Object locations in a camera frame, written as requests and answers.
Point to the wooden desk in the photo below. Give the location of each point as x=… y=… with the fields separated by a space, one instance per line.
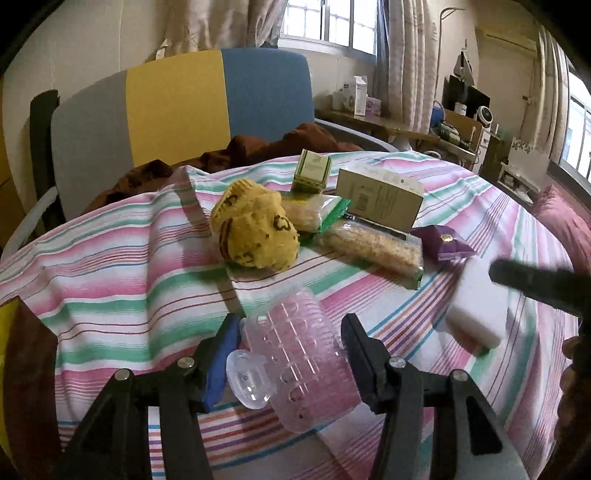
x=378 y=122

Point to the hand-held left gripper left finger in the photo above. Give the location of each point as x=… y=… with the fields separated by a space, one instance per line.
x=217 y=364

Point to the cream printed box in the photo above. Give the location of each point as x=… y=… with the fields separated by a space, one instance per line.
x=378 y=201

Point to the grey yellow blue headboard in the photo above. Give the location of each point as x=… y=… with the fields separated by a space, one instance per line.
x=175 y=106

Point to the person's right hand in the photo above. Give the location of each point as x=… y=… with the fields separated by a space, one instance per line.
x=575 y=350

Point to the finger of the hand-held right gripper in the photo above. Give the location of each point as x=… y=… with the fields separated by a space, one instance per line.
x=535 y=281

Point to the striped bedsheet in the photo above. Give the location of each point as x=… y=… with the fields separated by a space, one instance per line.
x=115 y=277

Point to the grey bed frame rail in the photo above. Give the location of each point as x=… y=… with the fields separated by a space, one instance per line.
x=355 y=134
x=32 y=221

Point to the purple pouch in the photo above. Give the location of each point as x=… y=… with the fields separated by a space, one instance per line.
x=443 y=244

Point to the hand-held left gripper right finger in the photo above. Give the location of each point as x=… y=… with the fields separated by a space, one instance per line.
x=364 y=369

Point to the small green box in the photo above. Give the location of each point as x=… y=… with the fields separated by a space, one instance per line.
x=313 y=173

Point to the barred window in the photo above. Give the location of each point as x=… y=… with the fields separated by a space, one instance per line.
x=332 y=23

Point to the cardboard box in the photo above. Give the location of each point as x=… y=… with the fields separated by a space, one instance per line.
x=466 y=127

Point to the white sponge block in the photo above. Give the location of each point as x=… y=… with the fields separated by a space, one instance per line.
x=475 y=304

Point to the green-edged rice snack packet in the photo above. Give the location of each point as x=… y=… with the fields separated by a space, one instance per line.
x=378 y=251
x=309 y=212

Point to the beige patterned curtain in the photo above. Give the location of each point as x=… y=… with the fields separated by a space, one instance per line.
x=411 y=69
x=221 y=23

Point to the small white fan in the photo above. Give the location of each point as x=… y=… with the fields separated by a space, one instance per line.
x=485 y=116

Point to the pink hair roller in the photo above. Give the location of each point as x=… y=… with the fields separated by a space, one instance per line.
x=300 y=355

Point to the side window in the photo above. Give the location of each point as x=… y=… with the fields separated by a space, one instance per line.
x=579 y=129

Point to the black monitor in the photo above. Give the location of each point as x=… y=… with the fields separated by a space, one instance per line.
x=475 y=99

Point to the brown blanket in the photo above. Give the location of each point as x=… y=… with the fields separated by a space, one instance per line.
x=258 y=147

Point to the white air conditioner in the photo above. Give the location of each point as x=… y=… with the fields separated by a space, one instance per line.
x=508 y=39

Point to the yellow printed cloth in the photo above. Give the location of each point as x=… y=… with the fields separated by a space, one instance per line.
x=258 y=230

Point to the tall white carton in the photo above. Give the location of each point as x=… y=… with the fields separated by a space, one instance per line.
x=361 y=94

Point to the pink tissue box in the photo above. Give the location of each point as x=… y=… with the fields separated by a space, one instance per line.
x=374 y=107

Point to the pink pillow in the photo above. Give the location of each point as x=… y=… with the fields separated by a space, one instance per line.
x=568 y=221

